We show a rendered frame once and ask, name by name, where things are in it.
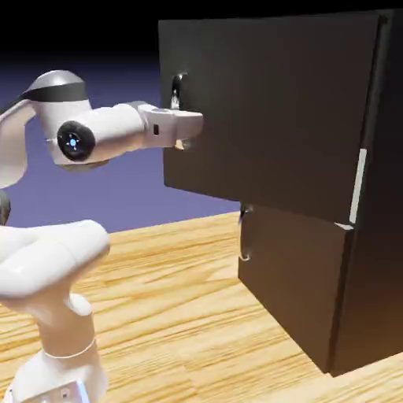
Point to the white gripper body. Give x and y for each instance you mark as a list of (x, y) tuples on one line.
[(187, 123)]

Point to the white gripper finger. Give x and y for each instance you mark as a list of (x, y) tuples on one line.
[(182, 144)]

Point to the large dark cabinet door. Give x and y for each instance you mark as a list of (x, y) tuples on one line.
[(267, 119)]

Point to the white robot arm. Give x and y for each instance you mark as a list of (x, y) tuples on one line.
[(94, 132)]

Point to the small dark cabinet door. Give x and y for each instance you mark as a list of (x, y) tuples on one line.
[(289, 277)]

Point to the dark wooden cabinet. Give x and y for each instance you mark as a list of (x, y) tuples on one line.
[(374, 220)]

